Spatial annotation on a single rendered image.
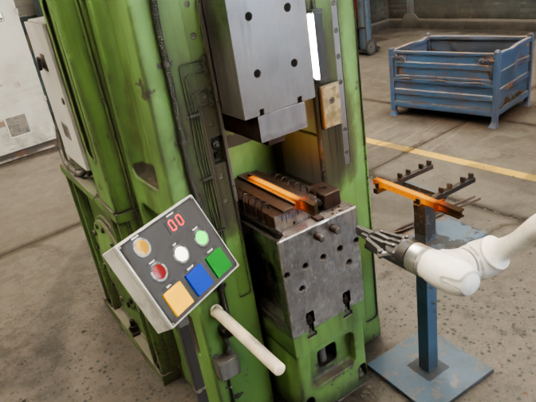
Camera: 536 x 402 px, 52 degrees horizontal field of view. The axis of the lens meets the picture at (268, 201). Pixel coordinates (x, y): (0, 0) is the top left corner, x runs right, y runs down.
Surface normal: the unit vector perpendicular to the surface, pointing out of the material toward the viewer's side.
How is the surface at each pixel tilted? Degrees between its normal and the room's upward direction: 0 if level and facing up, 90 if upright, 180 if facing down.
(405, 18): 90
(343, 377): 90
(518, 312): 0
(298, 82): 90
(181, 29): 90
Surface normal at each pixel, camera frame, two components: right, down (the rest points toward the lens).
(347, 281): 0.55, 0.29
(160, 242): 0.66, -0.35
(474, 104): -0.70, 0.40
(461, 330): -0.15, -0.89
